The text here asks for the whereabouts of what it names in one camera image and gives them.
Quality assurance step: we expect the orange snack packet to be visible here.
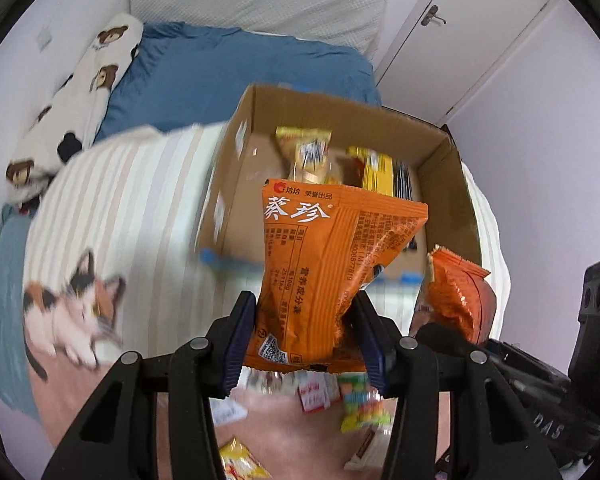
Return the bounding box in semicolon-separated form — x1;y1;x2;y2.
422;245;498;346
242;177;429;376

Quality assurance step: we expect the white and brown snack packet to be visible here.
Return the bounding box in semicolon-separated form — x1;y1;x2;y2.
345;429;396;473

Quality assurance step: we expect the printed cardboard box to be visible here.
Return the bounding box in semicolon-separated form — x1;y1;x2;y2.
195;83;483;291

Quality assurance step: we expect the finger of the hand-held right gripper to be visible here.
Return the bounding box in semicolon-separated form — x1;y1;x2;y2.
412;321;487;356

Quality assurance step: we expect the bear print pillow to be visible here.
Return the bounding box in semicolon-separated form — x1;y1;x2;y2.
5;12;144;206

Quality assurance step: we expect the colourful candy packet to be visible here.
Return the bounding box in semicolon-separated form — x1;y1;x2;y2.
339;372;393;433

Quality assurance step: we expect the black striped snack packet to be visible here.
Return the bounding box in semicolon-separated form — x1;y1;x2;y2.
392;160;415;201

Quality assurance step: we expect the white door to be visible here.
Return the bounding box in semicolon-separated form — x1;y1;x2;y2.
375;0;556;123

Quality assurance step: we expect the yellow and black snack packet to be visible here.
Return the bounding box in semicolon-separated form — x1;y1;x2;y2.
347;146;396;196

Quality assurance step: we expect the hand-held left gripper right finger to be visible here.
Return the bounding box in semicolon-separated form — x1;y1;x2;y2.
350;291;563;480

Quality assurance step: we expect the yellow and red snack packet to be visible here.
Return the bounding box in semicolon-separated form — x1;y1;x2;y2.
217;437;272;480

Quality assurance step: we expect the metal door handle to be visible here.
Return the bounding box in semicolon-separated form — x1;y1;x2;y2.
421;5;447;28

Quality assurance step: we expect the red and white snack packet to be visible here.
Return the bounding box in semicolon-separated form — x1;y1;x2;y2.
297;372;342;413

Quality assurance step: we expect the striped cat print blanket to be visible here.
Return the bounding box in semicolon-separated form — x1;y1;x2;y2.
22;125;511;480

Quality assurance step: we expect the blue bedsheet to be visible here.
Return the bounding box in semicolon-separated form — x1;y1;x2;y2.
0;22;383;418

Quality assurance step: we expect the white pillow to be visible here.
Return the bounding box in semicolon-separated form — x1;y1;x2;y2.
127;0;387;56

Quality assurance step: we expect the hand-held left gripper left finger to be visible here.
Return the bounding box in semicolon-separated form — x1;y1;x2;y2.
40;290;258;480

